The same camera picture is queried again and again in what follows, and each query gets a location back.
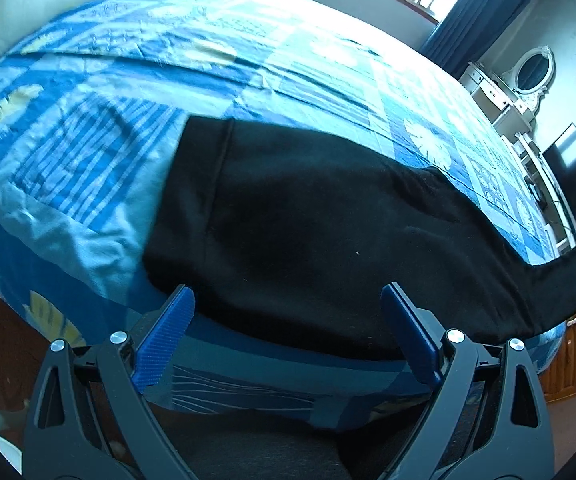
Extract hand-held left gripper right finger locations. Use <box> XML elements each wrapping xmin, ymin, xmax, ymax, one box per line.
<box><xmin>380</xmin><ymin>282</ymin><xmax>555</xmax><ymax>480</ymax></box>

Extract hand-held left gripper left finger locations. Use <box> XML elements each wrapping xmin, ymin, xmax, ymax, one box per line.
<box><xmin>23</xmin><ymin>284</ymin><xmax>197</xmax><ymax>480</ymax></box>

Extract black pants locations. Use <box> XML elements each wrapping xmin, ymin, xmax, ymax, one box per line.
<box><xmin>143</xmin><ymin>115</ymin><xmax>576</xmax><ymax>361</ymax></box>

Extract person's dark grey trouser leg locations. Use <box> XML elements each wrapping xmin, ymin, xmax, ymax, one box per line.
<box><xmin>155</xmin><ymin>402</ymin><xmax>421</xmax><ymax>480</ymax></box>

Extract brown wooden cabinet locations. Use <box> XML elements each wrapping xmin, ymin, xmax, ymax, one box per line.
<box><xmin>538</xmin><ymin>290</ymin><xmax>576</xmax><ymax>402</ymax></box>

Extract white television stand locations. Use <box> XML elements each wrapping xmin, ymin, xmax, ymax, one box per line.
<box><xmin>512</xmin><ymin>131</ymin><xmax>576</xmax><ymax>256</ymax></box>

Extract blue patterned bed sheet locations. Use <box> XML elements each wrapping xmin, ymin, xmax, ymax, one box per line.
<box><xmin>0</xmin><ymin>0</ymin><xmax>571</xmax><ymax>431</ymax></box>

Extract black television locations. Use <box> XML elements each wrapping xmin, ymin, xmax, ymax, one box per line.
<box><xmin>540</xmin><ymin>122</ymin><xmax>576</xmax><ymax>240</ymax></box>

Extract white dressing table with mirror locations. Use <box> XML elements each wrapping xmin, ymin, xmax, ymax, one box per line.
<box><xmin>459</xmin><ymin>45</ymin><xmax>555</xmax><ymax>133</ymax></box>

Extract dark blue curtain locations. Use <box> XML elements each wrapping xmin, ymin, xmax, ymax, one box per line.
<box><xmin>419</xmin><ymin>0</ymin><xmax>543</xmax><ymax>77</ymax></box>

